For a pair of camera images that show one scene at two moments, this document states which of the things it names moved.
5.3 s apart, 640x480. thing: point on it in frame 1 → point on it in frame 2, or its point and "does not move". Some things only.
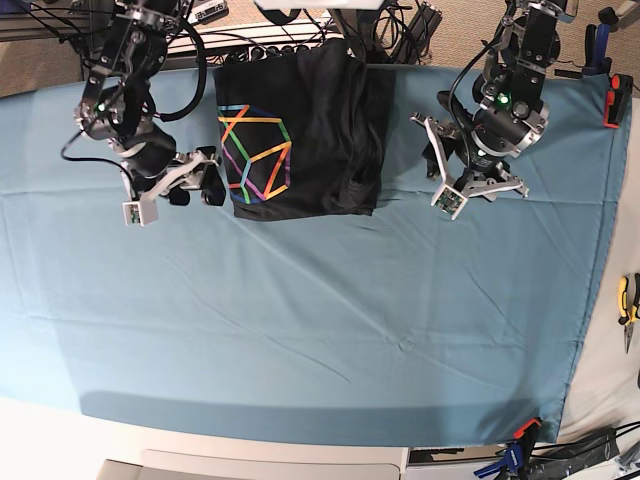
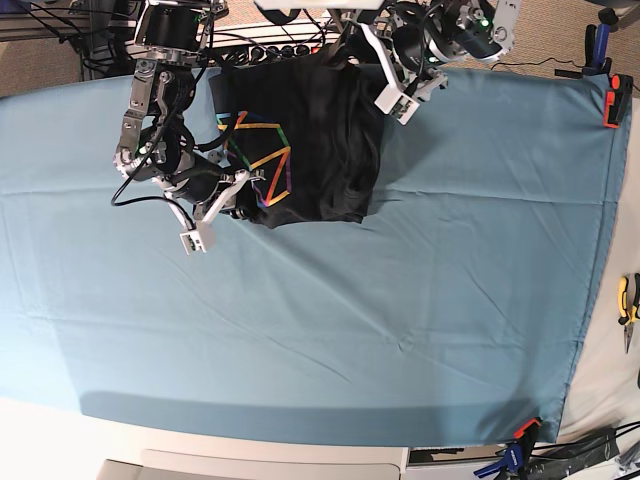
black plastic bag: x=558 y=462 does not move
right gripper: x=158 y=169 → x=211 y=191
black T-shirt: x=304 y=134 does not move
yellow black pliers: x=629 y=304 does not move
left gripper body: x=470 y=167 → x=402 y=40
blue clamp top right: x=597 y=42 does not move
